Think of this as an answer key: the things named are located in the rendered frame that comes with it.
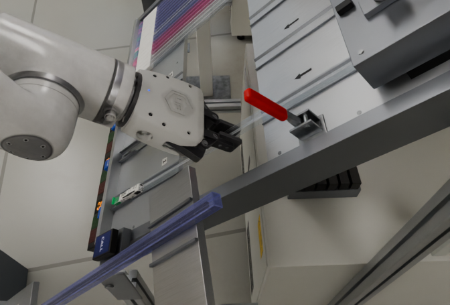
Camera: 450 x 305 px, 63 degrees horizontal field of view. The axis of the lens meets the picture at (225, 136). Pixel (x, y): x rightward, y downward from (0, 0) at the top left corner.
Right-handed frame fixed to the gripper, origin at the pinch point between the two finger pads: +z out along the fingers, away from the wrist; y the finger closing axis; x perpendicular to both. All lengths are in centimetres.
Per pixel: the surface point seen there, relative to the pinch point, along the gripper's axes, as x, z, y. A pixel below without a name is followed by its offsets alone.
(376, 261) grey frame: 5.6, 38.2, -11.1
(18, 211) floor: 124, -16, 35
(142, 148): 22.8, -4.1, 9.9
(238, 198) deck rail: -0.1, 1.7, -10.0
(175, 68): 14.1, -2.2, 26.2
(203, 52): 56, 31, 94
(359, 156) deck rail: -15.7, 7.7, -10.0
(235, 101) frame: 47, 40, 63
